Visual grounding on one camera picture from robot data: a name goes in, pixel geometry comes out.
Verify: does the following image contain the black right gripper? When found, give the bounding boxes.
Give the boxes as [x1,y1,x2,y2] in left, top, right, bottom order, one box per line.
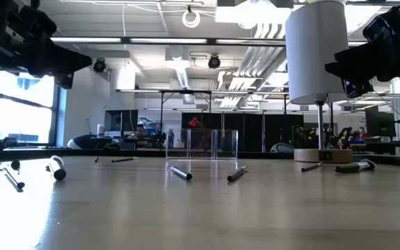
[324,3,400,99]

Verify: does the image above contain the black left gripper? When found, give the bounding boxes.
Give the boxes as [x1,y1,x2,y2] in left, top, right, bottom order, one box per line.
[1,5,93,90]

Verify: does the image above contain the small dark pen back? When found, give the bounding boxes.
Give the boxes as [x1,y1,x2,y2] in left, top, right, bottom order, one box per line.
[111,156,140,164]

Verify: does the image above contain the black brush silver ferrule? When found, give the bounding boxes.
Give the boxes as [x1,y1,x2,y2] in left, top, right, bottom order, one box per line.
[226,164,249,183]

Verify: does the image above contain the white shade table lamp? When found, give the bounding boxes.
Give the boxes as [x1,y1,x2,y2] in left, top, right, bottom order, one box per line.
[285,0,354,165]

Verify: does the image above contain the dark computer monitor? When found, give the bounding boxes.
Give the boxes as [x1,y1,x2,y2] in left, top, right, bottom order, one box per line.
[103,109,140,138]
[365,105,397,138]

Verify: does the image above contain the large glass window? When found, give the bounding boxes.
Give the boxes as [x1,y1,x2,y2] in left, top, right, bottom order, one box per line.
[0,68,62,147]

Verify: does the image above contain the white rounded object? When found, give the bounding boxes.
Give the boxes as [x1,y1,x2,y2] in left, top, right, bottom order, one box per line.
[67,134,97,151]

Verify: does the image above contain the dark background desk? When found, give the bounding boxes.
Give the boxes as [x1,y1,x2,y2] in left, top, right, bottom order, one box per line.
[351,141,400,156]

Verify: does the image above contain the white dome-shaped object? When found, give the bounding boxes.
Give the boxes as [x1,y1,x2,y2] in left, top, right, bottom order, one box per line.
[269,142,296,154]

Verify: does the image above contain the black partition panels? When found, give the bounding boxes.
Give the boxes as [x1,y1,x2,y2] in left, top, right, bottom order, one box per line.
[181,112,305,153]

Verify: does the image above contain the clear acrylic brush organizer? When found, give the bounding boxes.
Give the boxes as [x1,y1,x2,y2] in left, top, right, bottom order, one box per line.
[165,128,239,161]

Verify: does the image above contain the grey marker centre table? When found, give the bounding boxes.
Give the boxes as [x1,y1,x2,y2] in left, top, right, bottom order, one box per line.
[166,164,194,182]

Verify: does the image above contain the black ceiling dome camera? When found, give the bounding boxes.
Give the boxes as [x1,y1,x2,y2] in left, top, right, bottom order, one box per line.
[92,58,107,74]
[208,54,222,70]

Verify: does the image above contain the white ceiling air duct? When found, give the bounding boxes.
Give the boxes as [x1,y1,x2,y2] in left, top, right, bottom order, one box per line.
[165,46,191,90]

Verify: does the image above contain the black metal frame rack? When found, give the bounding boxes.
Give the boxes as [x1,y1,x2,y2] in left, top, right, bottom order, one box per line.
[115,88,293,153]

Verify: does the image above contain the white coiled ceiling cable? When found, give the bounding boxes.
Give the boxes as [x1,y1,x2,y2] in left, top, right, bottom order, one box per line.
[181,9,202,29]

